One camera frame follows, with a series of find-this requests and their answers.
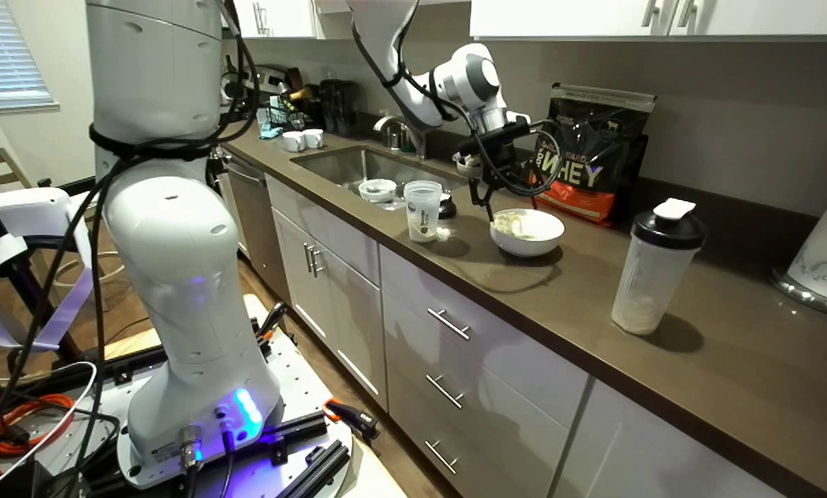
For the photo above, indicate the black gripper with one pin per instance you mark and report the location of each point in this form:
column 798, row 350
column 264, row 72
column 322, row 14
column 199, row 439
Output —
column 502, row 166

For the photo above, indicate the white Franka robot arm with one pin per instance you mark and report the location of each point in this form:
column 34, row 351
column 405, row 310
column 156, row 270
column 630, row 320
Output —
column 181, row 277

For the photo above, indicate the white bowl with powder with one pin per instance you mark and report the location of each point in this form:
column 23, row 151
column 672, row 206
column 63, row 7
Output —
column 527, row 242

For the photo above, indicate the black shaker lid white cap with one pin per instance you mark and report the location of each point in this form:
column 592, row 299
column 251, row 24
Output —
column 449, row 208

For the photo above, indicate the clear plastic deli container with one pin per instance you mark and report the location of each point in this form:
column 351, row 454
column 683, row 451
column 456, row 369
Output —
column 423, row 216

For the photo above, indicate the white dish in sink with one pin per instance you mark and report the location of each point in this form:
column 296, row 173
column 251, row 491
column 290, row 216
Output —
column 377, row 188

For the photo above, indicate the chrome kitchen faucet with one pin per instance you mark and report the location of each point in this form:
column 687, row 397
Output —
column 395, row 127

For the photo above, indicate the black whey protein bag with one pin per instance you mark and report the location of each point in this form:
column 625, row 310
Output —
column 605, row 174

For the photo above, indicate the stainless steel sink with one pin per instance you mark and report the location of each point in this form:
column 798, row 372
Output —
column 337, row 166

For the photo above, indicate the black coffee maker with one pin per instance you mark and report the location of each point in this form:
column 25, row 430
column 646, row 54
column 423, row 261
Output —
column 337, row 105

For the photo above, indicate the white mug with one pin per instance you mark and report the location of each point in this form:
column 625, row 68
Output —
column 314, row 140
column 290, row 143

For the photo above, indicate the shaker bottle with black lid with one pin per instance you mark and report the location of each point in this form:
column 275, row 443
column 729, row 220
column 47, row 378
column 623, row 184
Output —
column 647, row 285

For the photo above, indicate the white base cabinet run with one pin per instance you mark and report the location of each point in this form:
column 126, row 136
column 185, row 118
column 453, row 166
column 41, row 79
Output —
column 513, row 405

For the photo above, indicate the teal bottle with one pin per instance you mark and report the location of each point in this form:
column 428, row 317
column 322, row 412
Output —
column 271, row 113

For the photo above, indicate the dark dishwasher front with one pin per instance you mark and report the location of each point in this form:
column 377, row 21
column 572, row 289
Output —
column 250, row 221

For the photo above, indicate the metal robot mounting plate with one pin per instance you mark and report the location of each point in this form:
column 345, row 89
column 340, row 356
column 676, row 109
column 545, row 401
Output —
column 290, row 387

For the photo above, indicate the black clamp bar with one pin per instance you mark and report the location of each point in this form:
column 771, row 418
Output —
column 290, row 430
column 316, row 472

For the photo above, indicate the black tripod leg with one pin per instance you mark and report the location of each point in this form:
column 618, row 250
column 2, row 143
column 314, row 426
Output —
column 20, row 273

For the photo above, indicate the white window blind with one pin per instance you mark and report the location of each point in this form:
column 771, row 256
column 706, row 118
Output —
column 7, row 51

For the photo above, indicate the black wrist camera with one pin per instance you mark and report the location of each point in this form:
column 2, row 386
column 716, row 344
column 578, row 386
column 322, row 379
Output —
column 495, row 140

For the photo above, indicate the white upper wall cabinet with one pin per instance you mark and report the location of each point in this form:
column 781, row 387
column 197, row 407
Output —
column 567, row 17

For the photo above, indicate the white curved frame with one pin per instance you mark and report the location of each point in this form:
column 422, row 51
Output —
column 25, row 208

